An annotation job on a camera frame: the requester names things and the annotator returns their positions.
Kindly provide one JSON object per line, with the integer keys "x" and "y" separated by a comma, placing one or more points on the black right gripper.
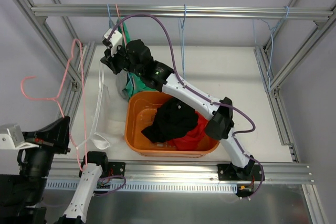
{"x": 114, "y": 60}

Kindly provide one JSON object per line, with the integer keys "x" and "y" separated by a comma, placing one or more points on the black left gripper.
{"x": 49, "y": 142}

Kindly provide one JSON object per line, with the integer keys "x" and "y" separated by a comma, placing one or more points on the white tank top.
{"x": 99, "y": 135}

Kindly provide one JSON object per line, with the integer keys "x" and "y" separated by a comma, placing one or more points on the light blue hanger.
{"x": 110, "y": 21}
{"x": 181, "y": 36}
{"x": 273, "y": 45}

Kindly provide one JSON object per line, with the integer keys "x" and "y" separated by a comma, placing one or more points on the black tank top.
{"x": 174, "y": 119}

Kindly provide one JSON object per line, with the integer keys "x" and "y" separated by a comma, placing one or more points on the red tank top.
{"x": 191, "y": 140}

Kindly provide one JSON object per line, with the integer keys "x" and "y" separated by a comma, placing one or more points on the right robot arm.
{"x": 136, "y": 58}

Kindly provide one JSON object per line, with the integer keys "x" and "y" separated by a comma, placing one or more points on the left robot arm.
{"x": 22, "y": 194}

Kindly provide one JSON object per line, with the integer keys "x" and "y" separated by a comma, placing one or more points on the grey tank top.
{"x": 121, "y": 82}

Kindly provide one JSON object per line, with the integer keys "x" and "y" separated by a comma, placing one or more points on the green tank top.
{"x": 134, "y": 85}

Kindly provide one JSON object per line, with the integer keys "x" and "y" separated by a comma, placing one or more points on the orange plastic basket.
{"x": 141, "y": 112}

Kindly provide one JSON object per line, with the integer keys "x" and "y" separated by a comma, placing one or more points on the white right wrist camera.
{"x": 114, "y": 41}

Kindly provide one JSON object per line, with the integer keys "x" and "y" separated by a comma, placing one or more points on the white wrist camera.
{"x": 12, "y": 138}
{"x": 114, "y": 41}

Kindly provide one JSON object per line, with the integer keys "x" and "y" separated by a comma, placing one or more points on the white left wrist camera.
{"x": 12, "y": 138}

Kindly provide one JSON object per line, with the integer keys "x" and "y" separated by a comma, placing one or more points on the white slotted cable duct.
{"x": 220, "y": 188}

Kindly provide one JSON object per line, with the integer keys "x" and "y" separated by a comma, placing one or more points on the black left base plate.
{"x": 115, "y": 170}

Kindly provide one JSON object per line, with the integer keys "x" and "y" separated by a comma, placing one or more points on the aluminium frame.
{"x": 323, "y": 18}

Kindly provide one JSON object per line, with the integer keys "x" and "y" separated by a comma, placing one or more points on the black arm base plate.
{"x": 230, "y": 172}

